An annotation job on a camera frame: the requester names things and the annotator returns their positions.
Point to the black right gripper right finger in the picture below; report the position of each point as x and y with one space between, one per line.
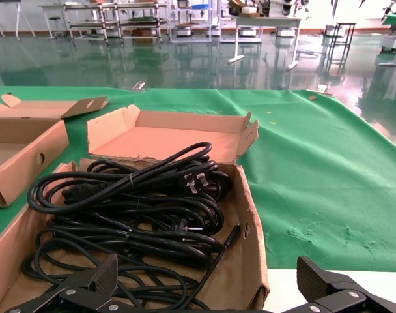
315 280

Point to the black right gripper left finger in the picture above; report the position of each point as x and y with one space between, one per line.
103 274

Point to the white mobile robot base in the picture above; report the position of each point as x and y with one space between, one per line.
183 31
285 32
331 30
249 32

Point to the clean cardboard box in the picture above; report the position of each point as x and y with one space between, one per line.
22 153

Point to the torn cardboard box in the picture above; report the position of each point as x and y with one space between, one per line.
172 143

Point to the small background cardboard box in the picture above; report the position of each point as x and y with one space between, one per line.
245 9

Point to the green table cloth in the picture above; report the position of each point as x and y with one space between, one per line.
315 182

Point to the metal table clamp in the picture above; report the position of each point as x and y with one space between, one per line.
323 88
139 86

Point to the black metal stand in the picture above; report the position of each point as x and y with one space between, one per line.
343 32

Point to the metal wheeled shelving rack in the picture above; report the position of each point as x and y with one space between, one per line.
113 23

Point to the grey round stool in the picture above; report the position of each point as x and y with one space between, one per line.
56 21

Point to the white long-legged table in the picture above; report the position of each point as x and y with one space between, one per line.
266 21

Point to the white frame rack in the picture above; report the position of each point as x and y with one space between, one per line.
189 19

